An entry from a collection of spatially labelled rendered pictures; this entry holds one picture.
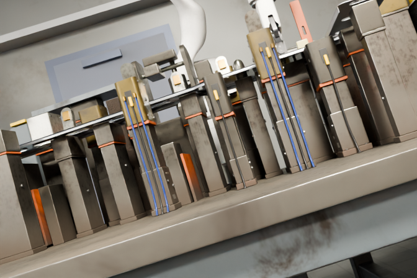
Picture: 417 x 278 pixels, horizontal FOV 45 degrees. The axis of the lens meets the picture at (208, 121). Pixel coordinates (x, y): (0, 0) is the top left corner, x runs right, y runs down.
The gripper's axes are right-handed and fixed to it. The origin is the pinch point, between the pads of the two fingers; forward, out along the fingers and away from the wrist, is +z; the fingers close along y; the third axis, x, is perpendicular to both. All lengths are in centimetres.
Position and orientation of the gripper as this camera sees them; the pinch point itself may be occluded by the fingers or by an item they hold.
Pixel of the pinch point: (280, 51)
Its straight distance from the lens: 146.4
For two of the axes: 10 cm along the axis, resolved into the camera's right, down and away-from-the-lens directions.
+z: 3.0, 9.5, -1.1
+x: 9.4, -3.1, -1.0
